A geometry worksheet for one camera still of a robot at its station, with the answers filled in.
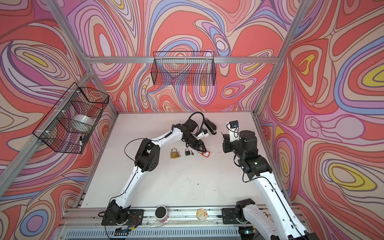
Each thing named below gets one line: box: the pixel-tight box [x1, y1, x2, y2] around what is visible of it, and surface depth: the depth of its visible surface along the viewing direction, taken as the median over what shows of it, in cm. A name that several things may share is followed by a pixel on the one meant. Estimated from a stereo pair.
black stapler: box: [204, 118, 217, 135], surface depth 109 cm
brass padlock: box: [170, 147, 179, 159], surface depth 97 cm
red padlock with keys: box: [197, 151, 211, 158], surface depth 95 cm
